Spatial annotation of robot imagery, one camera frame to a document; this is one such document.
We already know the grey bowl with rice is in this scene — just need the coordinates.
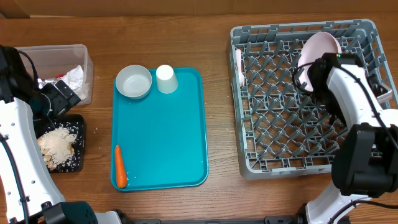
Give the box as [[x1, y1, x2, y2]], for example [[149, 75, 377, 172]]
[[115, 65, 152, 100]]

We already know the grey dishwasher rack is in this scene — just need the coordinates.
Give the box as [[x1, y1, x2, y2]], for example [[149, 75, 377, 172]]
[[227, 19, 397, 180]]

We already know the orange carrot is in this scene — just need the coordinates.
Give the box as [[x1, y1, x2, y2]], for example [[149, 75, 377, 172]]
[[114, 145, 127, 188]]

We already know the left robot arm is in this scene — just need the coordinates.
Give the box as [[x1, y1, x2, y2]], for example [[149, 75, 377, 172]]
[[1, 47, 130, 223]]

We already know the white plastic cup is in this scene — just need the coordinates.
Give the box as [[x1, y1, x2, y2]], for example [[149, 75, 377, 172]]
[[155, 65, 178, 94]]

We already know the teal serving tray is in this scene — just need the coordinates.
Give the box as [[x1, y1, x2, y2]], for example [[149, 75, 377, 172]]
[[111, 67, 209, 192]]

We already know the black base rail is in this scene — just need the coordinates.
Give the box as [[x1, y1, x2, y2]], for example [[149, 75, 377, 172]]
[[129, 216, 295, 224]]

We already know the white plastic fork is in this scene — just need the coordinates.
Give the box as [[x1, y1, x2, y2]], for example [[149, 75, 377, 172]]
[[235, 49, 245, 87]]

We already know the black plastic waste bin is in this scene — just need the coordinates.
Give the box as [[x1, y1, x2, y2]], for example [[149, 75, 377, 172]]
[[34, 114, 86, 173]]

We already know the silver red foil wrapper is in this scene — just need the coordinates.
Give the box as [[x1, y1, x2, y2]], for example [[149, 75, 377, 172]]
[[37, 73, 65, 89]]

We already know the clear plastic storage bin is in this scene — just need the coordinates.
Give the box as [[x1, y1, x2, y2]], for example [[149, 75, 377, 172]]
[[18, 44, 94, 105]]

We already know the pink round plate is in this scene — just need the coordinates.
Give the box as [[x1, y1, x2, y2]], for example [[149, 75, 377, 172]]
[[298, 32, 341, 92]]

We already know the pile of peanuts and rice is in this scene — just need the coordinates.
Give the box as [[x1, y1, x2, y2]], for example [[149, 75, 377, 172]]
[[37, 127, 77, 170]]

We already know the white napkin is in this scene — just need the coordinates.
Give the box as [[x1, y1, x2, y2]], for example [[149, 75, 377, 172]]
[[61, 65, 89, 101]]

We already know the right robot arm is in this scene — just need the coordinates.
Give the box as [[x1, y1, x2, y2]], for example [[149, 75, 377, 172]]
[[297, 53, 397, 223]]

